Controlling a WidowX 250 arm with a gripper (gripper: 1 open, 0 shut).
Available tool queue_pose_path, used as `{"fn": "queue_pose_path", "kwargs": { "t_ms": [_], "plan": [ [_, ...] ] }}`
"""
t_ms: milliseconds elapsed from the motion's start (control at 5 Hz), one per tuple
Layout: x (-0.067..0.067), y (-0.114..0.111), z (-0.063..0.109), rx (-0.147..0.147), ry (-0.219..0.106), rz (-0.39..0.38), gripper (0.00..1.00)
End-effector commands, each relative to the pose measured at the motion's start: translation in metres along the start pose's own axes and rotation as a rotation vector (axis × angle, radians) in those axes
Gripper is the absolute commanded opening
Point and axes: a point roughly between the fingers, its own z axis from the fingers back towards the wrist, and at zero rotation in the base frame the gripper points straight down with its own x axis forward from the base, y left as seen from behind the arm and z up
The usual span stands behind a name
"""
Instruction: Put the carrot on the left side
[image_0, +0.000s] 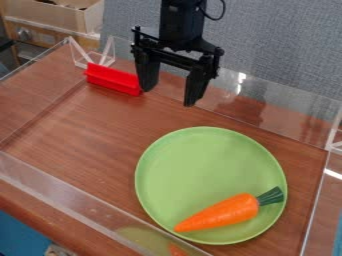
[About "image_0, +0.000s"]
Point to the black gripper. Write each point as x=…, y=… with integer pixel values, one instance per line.
x=151, y=50

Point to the orange toy carrot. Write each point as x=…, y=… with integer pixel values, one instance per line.
x=231, y=211

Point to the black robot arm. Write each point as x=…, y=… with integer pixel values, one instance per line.
x=182, y=23

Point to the red plastic block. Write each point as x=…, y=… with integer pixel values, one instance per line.
x=112, y=79

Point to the wooden box on shelf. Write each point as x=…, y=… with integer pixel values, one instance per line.
x=75, y=15

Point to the green round plate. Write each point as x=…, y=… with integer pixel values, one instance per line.
x=198, y=166

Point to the clear acrylic tray walls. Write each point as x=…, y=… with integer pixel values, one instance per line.
x=72, y=138

